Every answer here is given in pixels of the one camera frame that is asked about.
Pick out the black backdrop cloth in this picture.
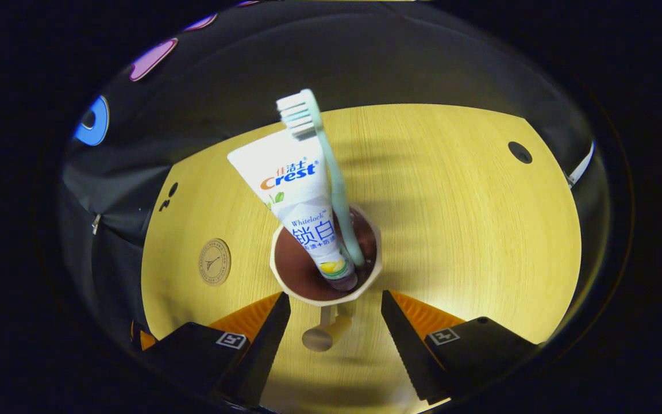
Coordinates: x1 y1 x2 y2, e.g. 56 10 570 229
58 0 613 351

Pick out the white toothpaste tube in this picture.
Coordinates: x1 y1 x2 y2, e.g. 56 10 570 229
227 128 359 291

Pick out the pale green toothbrush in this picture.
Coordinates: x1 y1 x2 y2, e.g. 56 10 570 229
276 89 365 268

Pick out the beige cup with handle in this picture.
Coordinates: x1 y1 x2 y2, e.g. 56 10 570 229
270 206 382 352

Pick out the thin white cable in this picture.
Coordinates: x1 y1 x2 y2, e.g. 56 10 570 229
567 141 595 189

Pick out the wooden desktop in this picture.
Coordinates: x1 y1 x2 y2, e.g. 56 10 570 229
140 103 583 414

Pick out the round cork coaster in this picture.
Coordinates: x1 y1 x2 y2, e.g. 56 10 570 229
198 238 232 286

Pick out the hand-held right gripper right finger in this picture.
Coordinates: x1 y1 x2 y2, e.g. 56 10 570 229
381 290 538 403

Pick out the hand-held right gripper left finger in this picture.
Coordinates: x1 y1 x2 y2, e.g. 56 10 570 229
136 292 291 409

